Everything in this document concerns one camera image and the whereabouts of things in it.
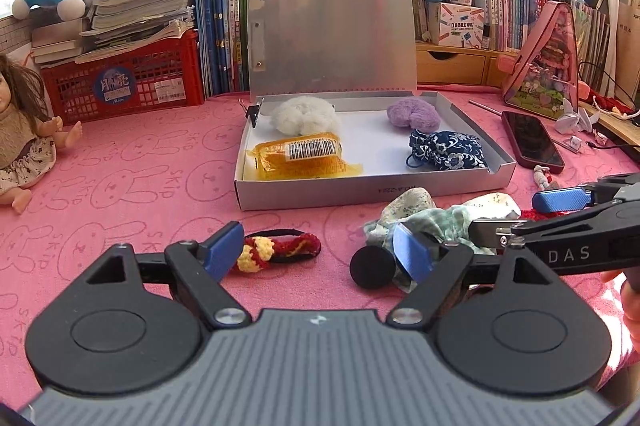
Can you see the white plastic tubes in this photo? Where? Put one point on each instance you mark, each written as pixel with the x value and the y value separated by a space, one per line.
pixel 612 6

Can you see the person's right hand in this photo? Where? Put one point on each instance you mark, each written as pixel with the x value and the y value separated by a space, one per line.
pixel 631 311

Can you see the white colourful printer box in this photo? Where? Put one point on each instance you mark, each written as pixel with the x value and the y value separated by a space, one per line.
pixel 462 24

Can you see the pink triangular case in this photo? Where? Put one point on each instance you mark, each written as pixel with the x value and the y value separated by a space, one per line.
pixel 545 71

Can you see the red plastic crate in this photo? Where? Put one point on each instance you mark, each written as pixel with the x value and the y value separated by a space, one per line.
pixel 150 76

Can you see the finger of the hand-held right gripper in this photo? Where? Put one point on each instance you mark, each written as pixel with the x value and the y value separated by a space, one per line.
pixel 495 233
pixel 560 199

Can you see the dark smartphone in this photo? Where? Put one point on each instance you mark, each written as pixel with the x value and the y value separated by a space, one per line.
pixel 532 140

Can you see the white fluffy scrunchie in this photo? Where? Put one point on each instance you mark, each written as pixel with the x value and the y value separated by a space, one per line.
pixel 305 116

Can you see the green floral cloth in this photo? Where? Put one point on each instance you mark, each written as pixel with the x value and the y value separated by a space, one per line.
pixel 445 216

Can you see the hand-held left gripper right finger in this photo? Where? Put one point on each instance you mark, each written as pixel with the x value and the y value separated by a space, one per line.
pixel 411 252

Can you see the yellow plastic packet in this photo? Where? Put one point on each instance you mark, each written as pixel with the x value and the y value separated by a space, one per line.
pixel 300 161

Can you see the black round disc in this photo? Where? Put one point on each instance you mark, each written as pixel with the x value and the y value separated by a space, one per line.
pixel 372 267

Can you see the brown-haired doll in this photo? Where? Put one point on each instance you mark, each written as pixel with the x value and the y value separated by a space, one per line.
pixel 22 141

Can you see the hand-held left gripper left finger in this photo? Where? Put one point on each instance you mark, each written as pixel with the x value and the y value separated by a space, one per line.
pixel 225 247

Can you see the row of thin blue books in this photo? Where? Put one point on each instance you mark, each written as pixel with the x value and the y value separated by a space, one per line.
pixel 215 21

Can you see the white paper crane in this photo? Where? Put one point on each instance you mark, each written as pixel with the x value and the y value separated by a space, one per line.
pixel 575 119

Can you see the purple fluffy scrunchie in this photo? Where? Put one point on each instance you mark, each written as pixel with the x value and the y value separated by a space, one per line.
pixel 414 114

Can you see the black binder clip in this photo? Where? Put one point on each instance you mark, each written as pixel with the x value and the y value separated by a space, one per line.
pixel 252 112

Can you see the wooden drawer unit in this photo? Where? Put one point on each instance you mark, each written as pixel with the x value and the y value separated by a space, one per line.
pixel 450 66

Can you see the stack of worn books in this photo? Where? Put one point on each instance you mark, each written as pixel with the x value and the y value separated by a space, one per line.
pixel 140 1

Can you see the red crocheted hair bow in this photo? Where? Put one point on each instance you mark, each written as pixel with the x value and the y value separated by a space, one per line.
pixel 542 214

